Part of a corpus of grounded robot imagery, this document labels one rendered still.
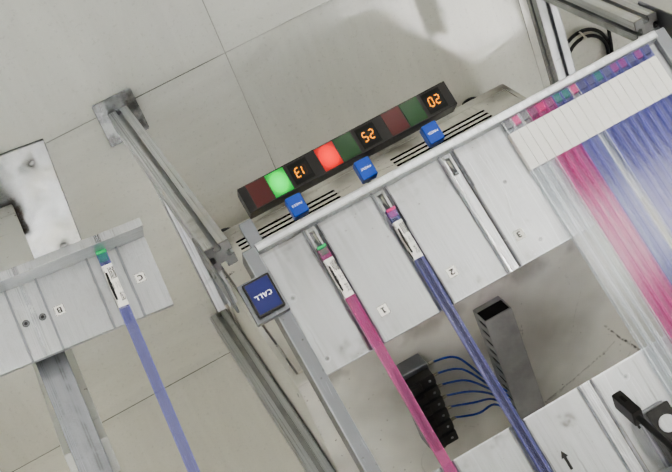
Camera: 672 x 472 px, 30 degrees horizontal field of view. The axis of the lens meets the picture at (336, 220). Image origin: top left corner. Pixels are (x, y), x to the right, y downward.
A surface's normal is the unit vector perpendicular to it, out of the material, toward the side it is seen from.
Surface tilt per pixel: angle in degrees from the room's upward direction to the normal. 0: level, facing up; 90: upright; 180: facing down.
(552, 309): 0
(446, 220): 42
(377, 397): 0
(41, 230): 0
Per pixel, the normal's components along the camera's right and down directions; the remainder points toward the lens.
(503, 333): 0.37, 0.38
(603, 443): 0.05, -0.25
